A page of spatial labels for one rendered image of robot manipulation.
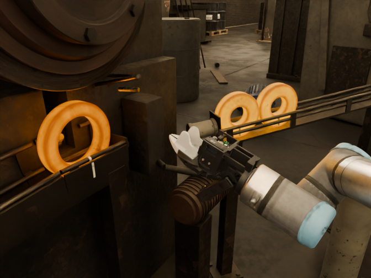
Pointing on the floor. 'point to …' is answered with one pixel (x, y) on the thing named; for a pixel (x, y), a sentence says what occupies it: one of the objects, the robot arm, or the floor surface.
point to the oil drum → (184, 54)
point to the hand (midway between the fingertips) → (173, 140)
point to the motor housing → (192, 227)
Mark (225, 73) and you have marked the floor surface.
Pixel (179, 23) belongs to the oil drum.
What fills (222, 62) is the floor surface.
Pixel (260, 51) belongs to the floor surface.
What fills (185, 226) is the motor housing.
